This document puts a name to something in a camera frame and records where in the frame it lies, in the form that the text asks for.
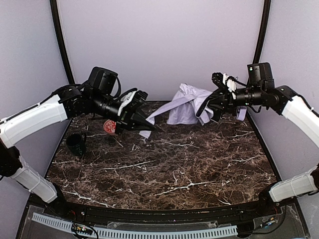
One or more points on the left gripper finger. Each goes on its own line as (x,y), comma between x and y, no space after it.
(143,114)
(140,126)

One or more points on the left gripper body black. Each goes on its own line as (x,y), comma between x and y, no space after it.
(126,115)

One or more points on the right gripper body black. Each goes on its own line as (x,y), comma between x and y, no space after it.
(225,98)

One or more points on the lavender folding umbrella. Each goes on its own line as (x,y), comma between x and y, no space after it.
(187,107)

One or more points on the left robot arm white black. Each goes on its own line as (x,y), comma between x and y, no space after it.
(64,104)

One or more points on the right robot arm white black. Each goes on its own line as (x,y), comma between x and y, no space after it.
(287,103)

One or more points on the red patterned plate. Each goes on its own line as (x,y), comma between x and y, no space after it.
(109,127)

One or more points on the black cup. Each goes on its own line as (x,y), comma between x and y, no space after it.
(76,143)

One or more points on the right black corner post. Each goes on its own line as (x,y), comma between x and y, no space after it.
(262,31)

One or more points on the black corner post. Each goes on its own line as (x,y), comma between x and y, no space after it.
(262,31)
(60,40)

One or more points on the black front table rail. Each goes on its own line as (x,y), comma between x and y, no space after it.
(237,214)

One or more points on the grey slotted cable duct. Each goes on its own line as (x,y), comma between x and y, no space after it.
(138,231)

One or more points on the left black corner post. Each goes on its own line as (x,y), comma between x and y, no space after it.
(60,40)

